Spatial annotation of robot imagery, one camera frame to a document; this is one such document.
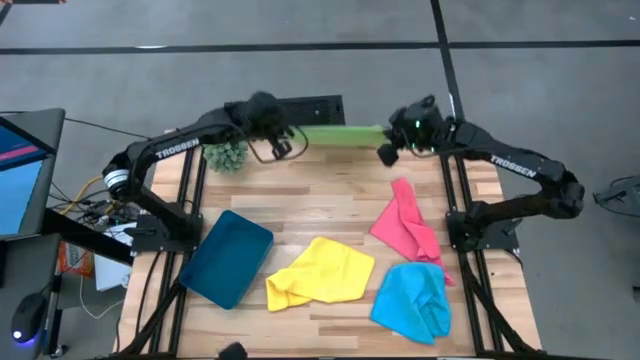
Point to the small black object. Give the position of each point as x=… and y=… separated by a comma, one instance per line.
x=232, y=351

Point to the black aluminium table frame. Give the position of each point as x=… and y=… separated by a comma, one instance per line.
x=444, y=180

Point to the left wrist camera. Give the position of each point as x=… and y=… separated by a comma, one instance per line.
x=281, y=150

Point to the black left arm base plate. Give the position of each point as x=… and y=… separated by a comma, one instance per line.
x=150, y=240

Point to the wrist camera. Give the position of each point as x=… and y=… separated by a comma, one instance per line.
x=281, y=150
x=387, y=155

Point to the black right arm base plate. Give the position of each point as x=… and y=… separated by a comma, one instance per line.
x=492, y=235

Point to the green artificial plant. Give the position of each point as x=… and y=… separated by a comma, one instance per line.
x=225, y=157

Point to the black perforated panel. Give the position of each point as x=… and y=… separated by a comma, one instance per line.
x=320, y=110

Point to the black slanted bar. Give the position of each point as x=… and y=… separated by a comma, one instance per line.
x=85, y=235

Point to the white paper sheet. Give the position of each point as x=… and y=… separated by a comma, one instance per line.
x=110, y=272

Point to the pink microfiber towel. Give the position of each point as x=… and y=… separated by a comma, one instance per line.
x=405, y=225

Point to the light blue microfiber towel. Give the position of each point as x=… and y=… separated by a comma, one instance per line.
x=410, y=305

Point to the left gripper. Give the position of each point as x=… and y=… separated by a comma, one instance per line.
x=282, y=131

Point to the green microfiber towel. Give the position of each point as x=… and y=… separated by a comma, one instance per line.
x=340, y=136

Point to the computer monitor with blue screen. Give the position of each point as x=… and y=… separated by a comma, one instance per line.
x=20, y=195

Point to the orange package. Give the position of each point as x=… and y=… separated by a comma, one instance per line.
x=75, y=262

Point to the yellow microfiber towel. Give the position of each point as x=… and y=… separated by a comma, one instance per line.
x=325, y=270

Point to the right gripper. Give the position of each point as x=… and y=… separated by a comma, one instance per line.
x=417, y=125

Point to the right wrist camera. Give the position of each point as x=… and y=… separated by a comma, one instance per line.
x=387, y=155

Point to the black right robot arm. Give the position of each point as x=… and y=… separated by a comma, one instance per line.
x=515, y=167

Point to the black computer mouse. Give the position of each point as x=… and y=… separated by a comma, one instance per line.
x=30, y=315

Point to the teal plastic bin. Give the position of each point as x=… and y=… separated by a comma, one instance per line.
x=225, y=260

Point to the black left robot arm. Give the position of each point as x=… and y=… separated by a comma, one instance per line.
x=175, y=146

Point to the grey side desk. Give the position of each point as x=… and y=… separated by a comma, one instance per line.
x=25, y=270

